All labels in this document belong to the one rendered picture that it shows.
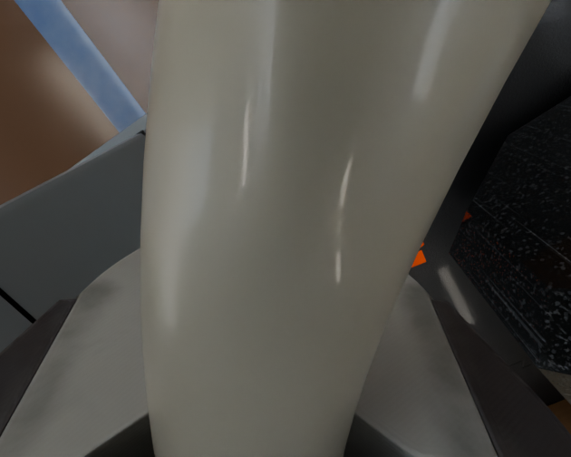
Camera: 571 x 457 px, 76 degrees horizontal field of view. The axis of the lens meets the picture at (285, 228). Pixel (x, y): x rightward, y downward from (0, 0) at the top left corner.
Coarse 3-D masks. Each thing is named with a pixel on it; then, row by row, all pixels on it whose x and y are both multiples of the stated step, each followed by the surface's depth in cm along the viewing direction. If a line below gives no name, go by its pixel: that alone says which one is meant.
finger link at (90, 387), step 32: (128, 256) 10; (96, 288) 9; (128, 288) 9; (96, 320) 8; (128, 320) 8; (64, 352) 7; (96, 352) 7; (128, 352) 7; (32, 384) 6; (64, 384) 6; (96, 384) 6; (128, 384) 6; (32, 416) 6; (64, 416) 6; (96, 416) 6; (128, 416) 6; (0, 448) 5; (32, 448) 5; (64, 448) 5; (96, 448) 5; (128, 448) 6
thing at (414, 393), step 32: (416, 288) 9; (416, 320) 8; (384, 352) 7; (416, 352) 7; (448, 352) 7; (384, 384) 7; (416, 384) 7; (448, 384) 7; (384, 416) 6; (416, 416) 6; (448, 416) 6; (352, 448) 6; (384, 448) 6; (416, 448) 6; (448, 448) 6; (480, 448) 6
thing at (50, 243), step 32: (128, 128) 98; (96, 160) 44; (128, 160) 49; (32, 192) 33; (64, 192) 36; (96, 192) 41; (128, 192) 46; (0, 224) 29; (32, 224) 31; (64, 224) 34; (96, 224) 38; (128, 224) 43; (0, 256) 28; (32, 256) 30; (64, 256) 33; (96, 256) 36; (0, 288) 26; (32, 288) 28; (64, 288) 31; (0, 320) 25; (32, 320) 27; (0, 352) 24
